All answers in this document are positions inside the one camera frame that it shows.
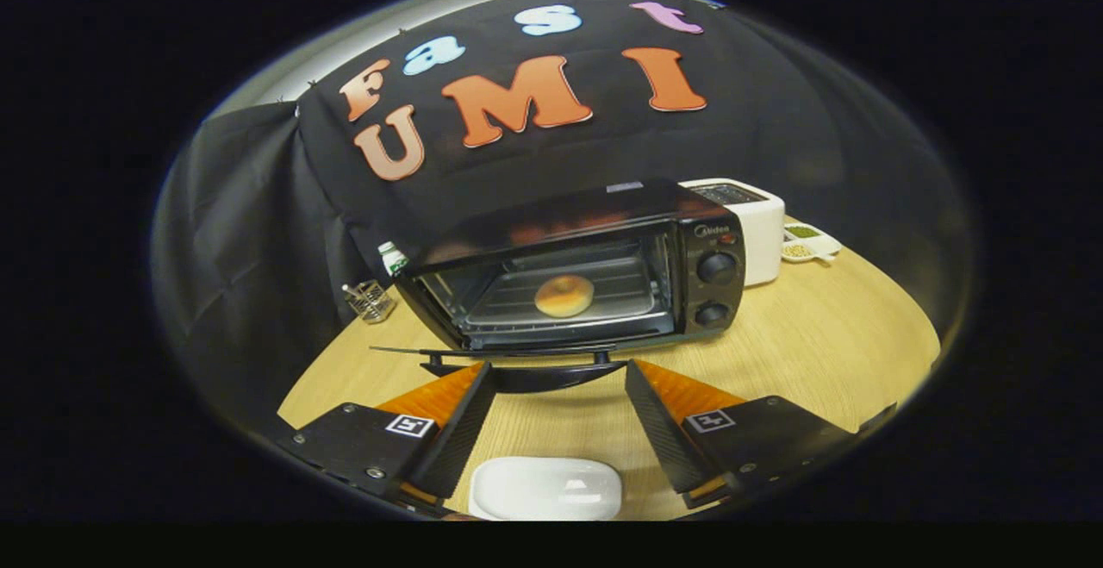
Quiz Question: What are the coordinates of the white bread toaster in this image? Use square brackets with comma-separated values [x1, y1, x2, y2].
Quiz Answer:
[679, 178, 786, 287]

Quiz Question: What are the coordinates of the black toaster oven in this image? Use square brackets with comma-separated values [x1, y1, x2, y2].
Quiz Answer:
[371, 178, 747, 394]

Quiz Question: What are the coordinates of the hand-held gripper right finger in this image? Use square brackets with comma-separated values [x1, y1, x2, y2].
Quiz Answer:
[625, 358, 897, 510]

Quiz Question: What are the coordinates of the sugared orange donut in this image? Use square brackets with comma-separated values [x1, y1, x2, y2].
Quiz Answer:
[534, 274, 595, 319]

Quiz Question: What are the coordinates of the clear wire-framed holder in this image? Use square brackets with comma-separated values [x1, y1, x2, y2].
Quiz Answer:
[347, 280, 397, 324]

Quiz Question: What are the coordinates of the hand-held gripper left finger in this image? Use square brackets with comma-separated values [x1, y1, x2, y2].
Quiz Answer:
[276, 361, 498, 515]

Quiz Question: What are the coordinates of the black backdrop cloth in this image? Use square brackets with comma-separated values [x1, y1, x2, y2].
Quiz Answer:
[151, 0, 975, 431]

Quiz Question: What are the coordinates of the white divided dish with beans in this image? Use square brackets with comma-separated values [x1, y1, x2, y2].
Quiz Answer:
[781, 222, 843, 264]

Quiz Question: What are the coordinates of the white oval plate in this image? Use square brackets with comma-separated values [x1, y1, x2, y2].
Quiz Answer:
[468, 456, 623, 521]

